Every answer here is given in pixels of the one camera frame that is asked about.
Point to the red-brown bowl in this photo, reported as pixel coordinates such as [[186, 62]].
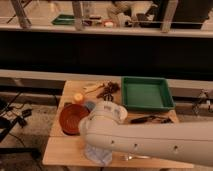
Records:
[[70, 117]]

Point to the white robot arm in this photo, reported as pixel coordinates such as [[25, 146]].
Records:
[[190, 142]]

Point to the green plastic tray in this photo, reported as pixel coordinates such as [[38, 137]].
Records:
[[146, 93]]

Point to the far green tray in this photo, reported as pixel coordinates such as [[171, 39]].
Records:
[[63, 19]]

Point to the brown dried cluster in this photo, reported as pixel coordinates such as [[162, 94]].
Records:
[[109, 89]]

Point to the yellow banana toy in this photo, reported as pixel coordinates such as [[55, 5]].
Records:
[[92, 87]]

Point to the blue small cup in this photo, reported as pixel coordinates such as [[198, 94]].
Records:
[[90, 105]]

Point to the orange round fruit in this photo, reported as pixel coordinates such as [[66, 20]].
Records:
[[78, 98]]

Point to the black rectangular block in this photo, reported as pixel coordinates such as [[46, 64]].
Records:
[[67, 103]]

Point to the far red-white object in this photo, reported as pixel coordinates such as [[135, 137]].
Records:
[[108, 23]]

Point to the grey-blue crumpled cloth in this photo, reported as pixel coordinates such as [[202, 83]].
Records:
[[98, 155]]

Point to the silver fork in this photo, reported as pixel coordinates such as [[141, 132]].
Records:
[[128, 157]]

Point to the black-handled tool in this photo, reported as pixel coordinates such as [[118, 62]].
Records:
[[150, 118]]

